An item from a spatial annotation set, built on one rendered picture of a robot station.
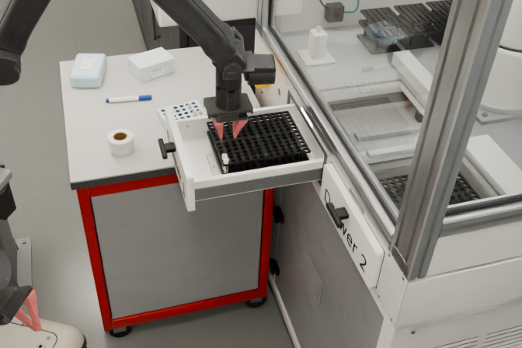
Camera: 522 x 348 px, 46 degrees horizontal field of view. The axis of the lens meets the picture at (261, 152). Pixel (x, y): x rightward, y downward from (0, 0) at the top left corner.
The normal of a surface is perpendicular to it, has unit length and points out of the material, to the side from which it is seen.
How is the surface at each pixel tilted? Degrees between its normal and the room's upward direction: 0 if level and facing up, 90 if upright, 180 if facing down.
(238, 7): 90
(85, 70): 0
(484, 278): 90
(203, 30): 115
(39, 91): 0
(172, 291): 90
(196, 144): 0
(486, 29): 90
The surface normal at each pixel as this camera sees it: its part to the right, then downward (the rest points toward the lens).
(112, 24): 0.04, -0.78
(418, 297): 0.28, 0.61
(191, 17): 0.16, 0.89
